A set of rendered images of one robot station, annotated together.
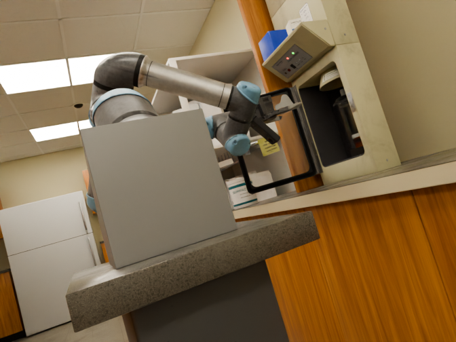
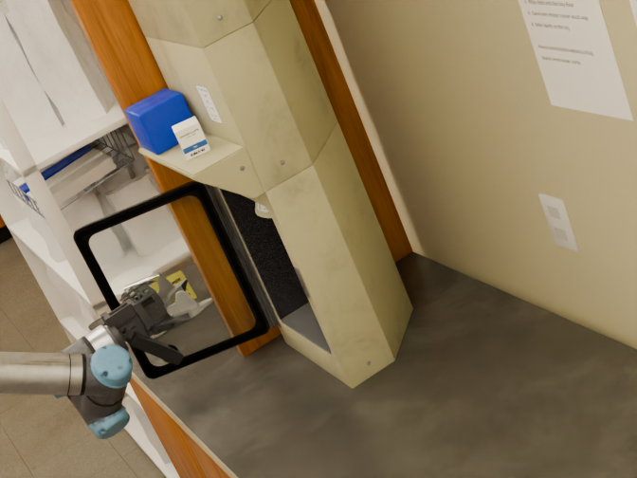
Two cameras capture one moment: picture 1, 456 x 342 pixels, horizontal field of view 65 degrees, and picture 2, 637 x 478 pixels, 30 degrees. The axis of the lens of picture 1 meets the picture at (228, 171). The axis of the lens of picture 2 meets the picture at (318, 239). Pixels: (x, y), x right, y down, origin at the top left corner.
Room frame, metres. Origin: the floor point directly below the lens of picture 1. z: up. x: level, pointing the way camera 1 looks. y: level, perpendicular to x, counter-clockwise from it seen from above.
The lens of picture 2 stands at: (-0.87, -0.65, 2.20)
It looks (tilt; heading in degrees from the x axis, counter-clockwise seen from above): 24 degrees down; 3
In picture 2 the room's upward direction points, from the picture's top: 23 degrees counter-clockwise
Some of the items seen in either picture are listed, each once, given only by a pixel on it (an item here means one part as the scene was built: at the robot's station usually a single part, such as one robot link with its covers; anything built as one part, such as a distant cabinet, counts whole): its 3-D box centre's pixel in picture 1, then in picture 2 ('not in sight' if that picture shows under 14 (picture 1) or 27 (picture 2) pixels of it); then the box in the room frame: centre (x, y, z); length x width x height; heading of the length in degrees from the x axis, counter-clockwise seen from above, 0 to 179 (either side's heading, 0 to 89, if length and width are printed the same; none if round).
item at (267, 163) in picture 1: (269, 140); (173, 282); (1.52, -0.21, 1.19); 0.30 x 0.01 x 0.40; 90
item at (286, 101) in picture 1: (287, 102); (187, 302); (1.23, -0.27, 1.26); 0.09 x 0.03 x 0.06; 76
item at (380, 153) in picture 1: (342, 81); (299, 184); (1.43, -0.55, 1.33); 0.32 x 0.25 x 0.77; 22
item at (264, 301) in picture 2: (306, 129); (243, 254); (1.52, -0.37, 1.19); 0.03 x 0.02 x 0.39; 22
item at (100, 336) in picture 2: not in sight; (104, 344); (1.23, -0.08, 1.25); 0.08 x 0.05 x 0.08; 22
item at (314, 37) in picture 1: (295, 55); (198, 170); (1.36, -0.38, 1.46); 0.32 x 0.11 x 0.10; 22
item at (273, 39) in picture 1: (276, 45); (161, 120); (1.46, -0.34, 1.56); 0.10 x 0.10 x 0.09; 22
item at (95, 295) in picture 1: (179, 258); not in sight; (0.58, 0.11, 0.92); 0.32 x 0.32 x 0.04; 24
